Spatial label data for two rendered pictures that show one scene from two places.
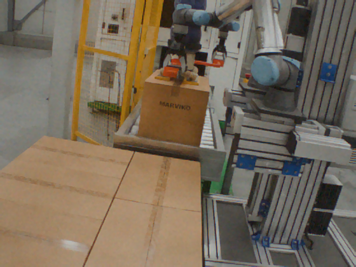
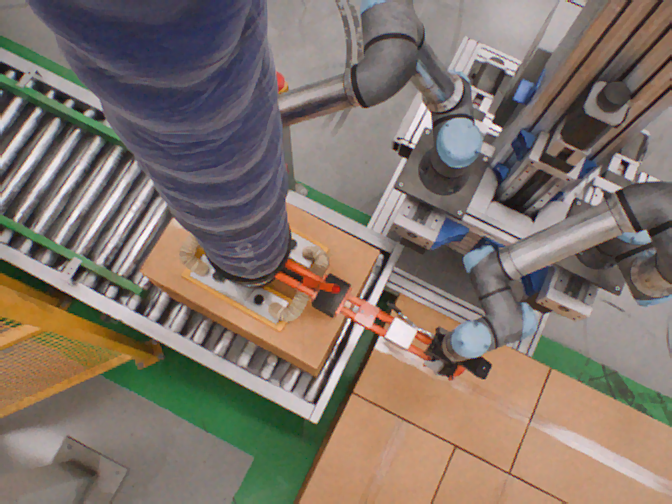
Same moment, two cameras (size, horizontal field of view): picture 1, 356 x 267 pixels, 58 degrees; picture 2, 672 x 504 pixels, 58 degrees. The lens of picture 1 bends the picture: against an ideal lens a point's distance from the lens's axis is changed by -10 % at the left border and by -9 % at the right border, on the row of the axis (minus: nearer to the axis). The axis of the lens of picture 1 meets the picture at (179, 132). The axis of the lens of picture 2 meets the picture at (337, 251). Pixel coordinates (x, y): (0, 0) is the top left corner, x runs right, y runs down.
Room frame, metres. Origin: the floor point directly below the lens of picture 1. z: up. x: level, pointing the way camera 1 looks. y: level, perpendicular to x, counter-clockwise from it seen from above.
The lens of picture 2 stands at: (2.06, 0.37, 2.70)
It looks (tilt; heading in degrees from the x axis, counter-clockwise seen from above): 75 degrees down; 289
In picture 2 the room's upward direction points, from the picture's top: 9 degrees clockwise
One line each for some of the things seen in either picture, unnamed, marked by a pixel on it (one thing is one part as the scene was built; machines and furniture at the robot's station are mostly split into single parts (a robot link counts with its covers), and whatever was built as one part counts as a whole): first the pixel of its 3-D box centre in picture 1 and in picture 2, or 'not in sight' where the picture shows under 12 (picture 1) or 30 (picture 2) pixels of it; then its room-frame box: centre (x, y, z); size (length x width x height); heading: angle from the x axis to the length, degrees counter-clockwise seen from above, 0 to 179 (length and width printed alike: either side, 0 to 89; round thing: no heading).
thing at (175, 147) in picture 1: (169, 146); (358, 329); (2.04, 0.05, 0.58); 0.70 x 0.03 x 0.06; 90
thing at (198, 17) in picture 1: (199, 17); (505, 318); (1.77, -0.01, 1.38); 0.11 x 0.11 x 0.08; 47
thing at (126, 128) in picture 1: (142, 107); (32, 267); (3.21, 0.38, 0.50); 2.31 x 0.05 x 0.19; 0
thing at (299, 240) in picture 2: (192, 77); (272, 234); (2.40, -0.03, 0.97); 0.34 x 0.10 x 0.05; 178
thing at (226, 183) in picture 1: (236, 141); (282, 153); (2.62, -0.45, 0.50); 0.07 x 0.07 x 1.00; 0
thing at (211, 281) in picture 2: (165, 73); (238, 288); (2.41, 0.16, 0.97); 0.34 x 0.10 x 0.05; 178
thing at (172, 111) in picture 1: (175, 107); (266, 275); (2.40, 0.05, 0.75); 0.60 x 0.40 x 0.40; 179
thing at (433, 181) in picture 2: (260, 79); (447, 165); (2.03, -0.42, 1.09); 0.15 x 0.15 x 0.10
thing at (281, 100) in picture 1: (280, 96); (605, 240); (1.54, -0.43, 1.09); 0.15 x 0.15 x 0.10
